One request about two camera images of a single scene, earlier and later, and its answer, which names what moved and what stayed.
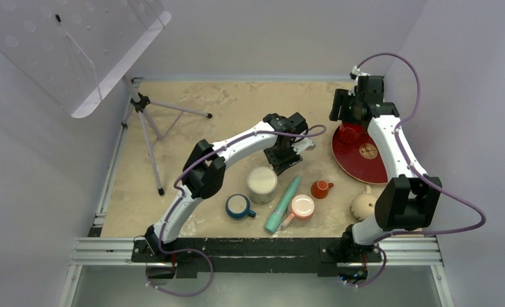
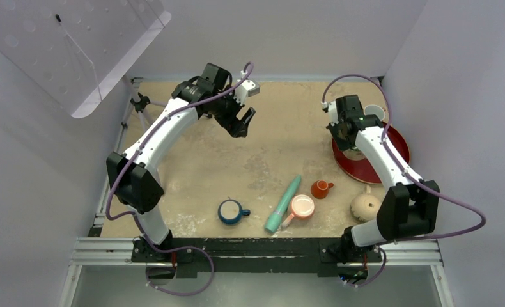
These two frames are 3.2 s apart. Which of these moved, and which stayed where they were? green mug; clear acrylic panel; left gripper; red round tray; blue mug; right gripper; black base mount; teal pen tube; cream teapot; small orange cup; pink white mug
Moved: green mug; blue mug; left gripper; right gripper
Stayed: cream teapot; red round tray; teal pen tube; pink white mug; black base mount; clear acrylic panel; small orange cup
